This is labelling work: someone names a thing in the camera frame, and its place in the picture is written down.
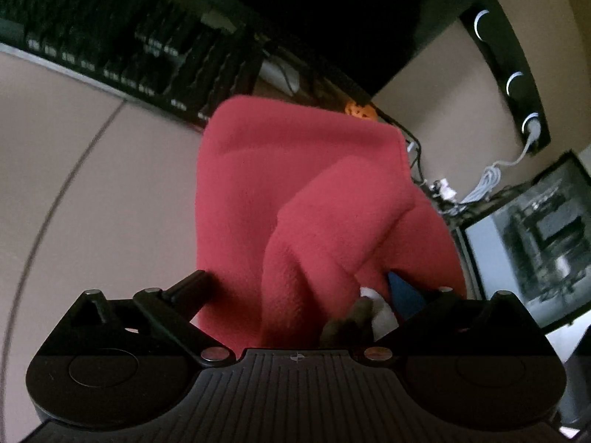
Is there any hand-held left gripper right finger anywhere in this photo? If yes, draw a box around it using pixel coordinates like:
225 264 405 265
362 272 557 370

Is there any black keyboard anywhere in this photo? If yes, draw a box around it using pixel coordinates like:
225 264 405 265
0 0 265 129

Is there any small orange toy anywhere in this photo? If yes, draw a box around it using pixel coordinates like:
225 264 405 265
345 100 378 121

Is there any black cable bundle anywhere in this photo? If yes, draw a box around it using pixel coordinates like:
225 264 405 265
369 102 462 215

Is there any small lit monitor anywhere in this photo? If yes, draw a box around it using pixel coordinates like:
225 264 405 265
455 149 591 334

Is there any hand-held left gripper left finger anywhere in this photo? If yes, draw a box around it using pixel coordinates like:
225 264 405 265
34 270 233 370

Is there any curved dark monitor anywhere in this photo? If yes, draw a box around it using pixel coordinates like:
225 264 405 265
217 0 525 100

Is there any white rounded device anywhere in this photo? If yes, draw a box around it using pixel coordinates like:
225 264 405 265
257 53 303 94

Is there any black power strip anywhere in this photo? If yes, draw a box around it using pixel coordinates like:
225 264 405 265
458 0 553 155

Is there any crumpled white paper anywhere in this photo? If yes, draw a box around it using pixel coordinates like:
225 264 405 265
431 177 459 200

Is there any red fleece garment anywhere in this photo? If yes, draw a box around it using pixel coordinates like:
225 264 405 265
195 95 466 351

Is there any white power cable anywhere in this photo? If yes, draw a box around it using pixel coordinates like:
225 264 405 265
457 120 544 206

